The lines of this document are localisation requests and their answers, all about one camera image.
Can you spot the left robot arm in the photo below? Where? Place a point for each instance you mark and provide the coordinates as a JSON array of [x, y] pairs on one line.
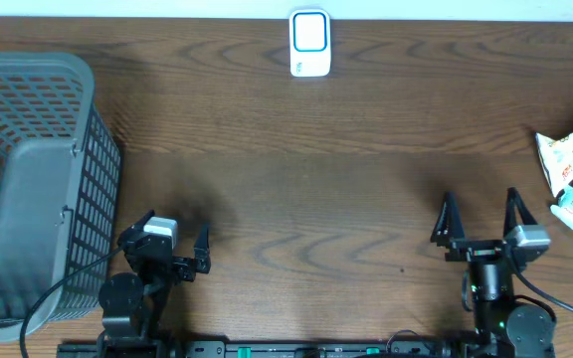
[[133, 302]]

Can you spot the white barcode scanner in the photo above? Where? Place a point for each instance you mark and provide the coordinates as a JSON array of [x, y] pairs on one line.
[[309, 43]]

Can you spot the grey plastic shopping basket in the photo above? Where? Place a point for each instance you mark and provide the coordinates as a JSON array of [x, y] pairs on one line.
[[59, 176]]

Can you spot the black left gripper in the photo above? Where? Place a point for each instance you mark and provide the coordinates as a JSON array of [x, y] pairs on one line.
[[185, 269]]

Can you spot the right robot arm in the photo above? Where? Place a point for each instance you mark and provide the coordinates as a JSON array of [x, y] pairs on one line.
[[507, 324]]

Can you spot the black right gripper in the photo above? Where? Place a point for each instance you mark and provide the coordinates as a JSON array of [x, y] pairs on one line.
[[477, 251]]

